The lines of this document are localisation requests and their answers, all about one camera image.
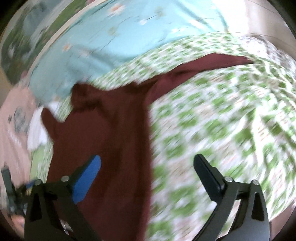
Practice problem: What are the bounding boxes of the green white checkered quilt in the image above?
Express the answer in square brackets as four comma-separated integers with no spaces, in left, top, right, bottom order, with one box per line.
[89,33,295,240]

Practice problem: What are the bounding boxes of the pink heart pillow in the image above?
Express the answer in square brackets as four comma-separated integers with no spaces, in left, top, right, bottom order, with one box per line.
[1,85,37,187]

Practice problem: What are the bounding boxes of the green floral headboard panel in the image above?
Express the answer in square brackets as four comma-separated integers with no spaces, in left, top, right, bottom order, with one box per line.
[1,0,92,85]

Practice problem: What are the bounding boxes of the light blue floral duvet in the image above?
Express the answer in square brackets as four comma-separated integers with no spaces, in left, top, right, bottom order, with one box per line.
[30,1,228,103]

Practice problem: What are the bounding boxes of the dark red knit garment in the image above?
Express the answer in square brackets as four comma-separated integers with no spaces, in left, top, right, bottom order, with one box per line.
[42,53,251,240]

